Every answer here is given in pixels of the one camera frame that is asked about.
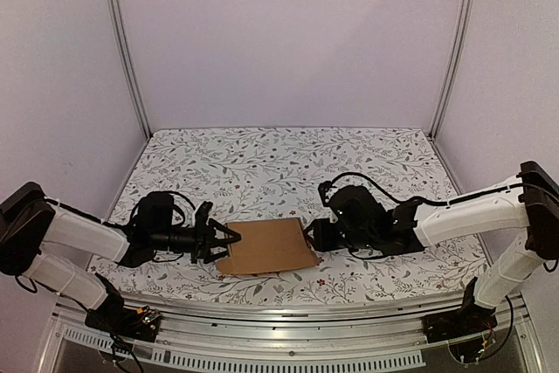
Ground left aluminium frame post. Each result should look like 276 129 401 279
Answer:
107 0 153 140

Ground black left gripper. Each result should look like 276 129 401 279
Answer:
150 217 240 265

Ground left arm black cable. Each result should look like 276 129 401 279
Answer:
43 190 197 234

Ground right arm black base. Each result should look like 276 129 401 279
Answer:
421 277 497 343

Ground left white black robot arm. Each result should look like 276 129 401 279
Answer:
1 182 241 333

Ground right aluminium frame post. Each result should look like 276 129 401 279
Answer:
428 0 474 142

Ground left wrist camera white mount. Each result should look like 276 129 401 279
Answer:
192 201 213 225

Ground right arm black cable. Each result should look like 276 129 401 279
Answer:
325 172 525 208

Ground aluminium front rail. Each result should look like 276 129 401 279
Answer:
39 293 545 372

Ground aluminium frame post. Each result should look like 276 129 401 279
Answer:
107 0 153 140
428 0 474 142

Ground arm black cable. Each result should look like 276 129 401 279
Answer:
43 190 197 234
325 172 525 208

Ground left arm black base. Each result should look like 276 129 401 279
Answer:
85 274 162 342

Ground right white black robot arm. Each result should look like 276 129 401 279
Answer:
303 161 558 335

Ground brown cardboard box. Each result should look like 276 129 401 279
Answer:
216 218 319 275

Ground floral patterned table mat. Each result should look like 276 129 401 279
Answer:
88 128 488 306

